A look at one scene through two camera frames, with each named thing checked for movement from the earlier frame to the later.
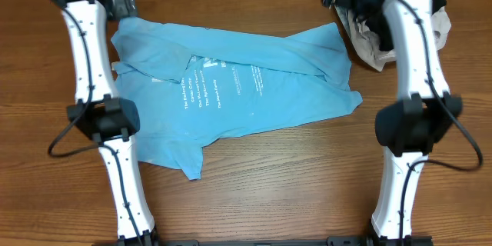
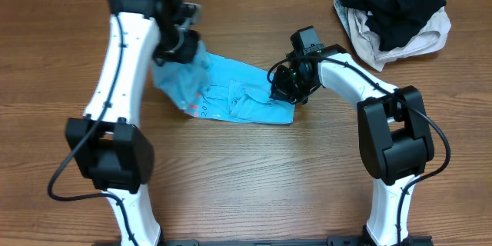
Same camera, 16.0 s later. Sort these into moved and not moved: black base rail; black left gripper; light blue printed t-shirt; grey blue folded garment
Moved: light blue printed t-shirt; black left gripper
Not moved: grey blue folded garment; black base rail
